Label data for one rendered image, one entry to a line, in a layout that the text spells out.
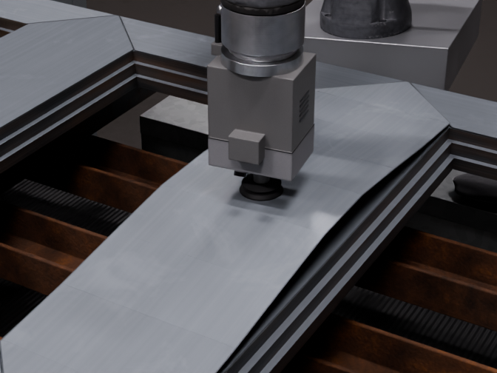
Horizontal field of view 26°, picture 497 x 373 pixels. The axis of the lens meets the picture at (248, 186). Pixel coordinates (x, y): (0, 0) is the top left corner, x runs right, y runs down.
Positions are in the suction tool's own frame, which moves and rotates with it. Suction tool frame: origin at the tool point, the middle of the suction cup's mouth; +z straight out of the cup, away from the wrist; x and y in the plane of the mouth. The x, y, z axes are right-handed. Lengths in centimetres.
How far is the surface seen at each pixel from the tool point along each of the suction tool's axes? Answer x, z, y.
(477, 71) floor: 236, 89, -17
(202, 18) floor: 244, 89, -117
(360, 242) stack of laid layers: 1.6, 3.6, 9.8
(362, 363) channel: 3.3, 19.9, 10.4
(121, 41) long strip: 34.9, 2.1, -33.8
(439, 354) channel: 2.6, 15.7, 18.6
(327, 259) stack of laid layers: -4.5, 2.1, 8.3
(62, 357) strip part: -26.6, 1.4, -7.0
